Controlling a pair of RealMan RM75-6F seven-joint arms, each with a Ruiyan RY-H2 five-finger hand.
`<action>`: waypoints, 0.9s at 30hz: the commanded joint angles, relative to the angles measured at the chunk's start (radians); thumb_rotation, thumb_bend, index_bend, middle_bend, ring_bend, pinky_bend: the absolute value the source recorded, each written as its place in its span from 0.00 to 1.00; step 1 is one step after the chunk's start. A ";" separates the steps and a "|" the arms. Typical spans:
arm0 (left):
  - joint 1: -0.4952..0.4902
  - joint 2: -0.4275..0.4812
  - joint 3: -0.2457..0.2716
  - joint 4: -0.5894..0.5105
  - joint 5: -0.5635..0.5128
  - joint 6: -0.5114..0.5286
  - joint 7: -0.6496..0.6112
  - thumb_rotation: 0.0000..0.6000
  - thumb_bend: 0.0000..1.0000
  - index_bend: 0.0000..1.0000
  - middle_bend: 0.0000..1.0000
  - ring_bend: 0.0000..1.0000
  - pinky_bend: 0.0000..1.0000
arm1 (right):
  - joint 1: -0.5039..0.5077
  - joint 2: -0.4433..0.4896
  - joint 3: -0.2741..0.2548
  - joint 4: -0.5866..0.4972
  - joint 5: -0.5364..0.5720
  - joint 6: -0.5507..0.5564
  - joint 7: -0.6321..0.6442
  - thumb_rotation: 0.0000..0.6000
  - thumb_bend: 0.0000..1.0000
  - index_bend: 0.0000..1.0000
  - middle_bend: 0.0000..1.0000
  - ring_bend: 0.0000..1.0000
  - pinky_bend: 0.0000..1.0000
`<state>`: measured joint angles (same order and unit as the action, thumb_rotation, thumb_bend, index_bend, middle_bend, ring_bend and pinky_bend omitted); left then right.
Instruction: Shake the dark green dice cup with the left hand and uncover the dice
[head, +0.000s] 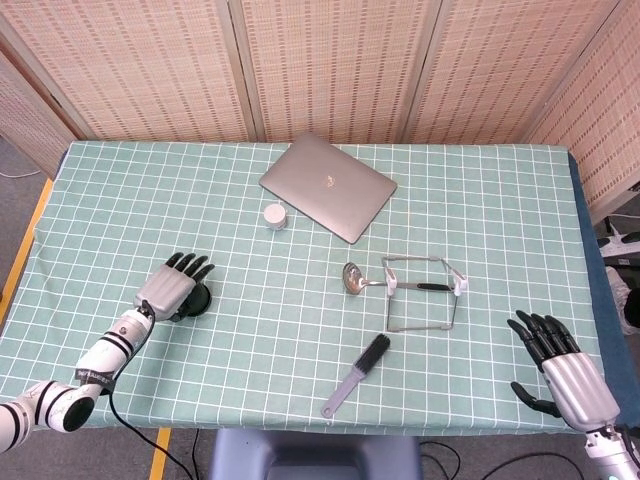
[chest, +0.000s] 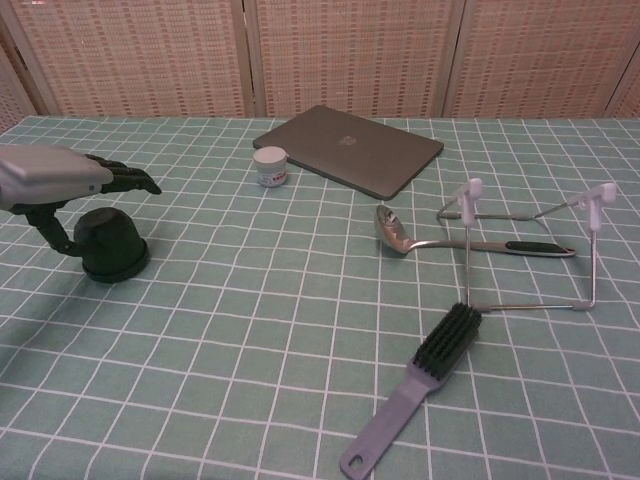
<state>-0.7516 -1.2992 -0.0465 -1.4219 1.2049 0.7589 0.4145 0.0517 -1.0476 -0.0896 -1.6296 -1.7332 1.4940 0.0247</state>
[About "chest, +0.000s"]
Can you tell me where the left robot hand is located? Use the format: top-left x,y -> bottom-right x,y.
0,144 -> 163,259

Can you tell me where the dark green dome object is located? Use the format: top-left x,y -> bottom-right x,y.
73,207 -> 150,285

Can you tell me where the small white jar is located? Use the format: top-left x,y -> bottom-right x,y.
252,145 -> 291,189

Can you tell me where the green checked tablecloth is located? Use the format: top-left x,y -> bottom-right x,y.
0,115 -> 640,480

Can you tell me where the grey closed laptop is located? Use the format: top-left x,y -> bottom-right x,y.
252,104 -> 445,200

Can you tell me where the woven bamboo folding screen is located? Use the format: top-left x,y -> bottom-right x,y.
0,0 -> 640,121

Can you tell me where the grey brush with black bristles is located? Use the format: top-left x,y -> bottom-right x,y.
339,301 -> 484,479

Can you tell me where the steel ladle with black handle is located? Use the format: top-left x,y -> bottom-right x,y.
374,203 -> 577,259

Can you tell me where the metal wire stand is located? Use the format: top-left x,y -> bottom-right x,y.
437,178 -> 619,314

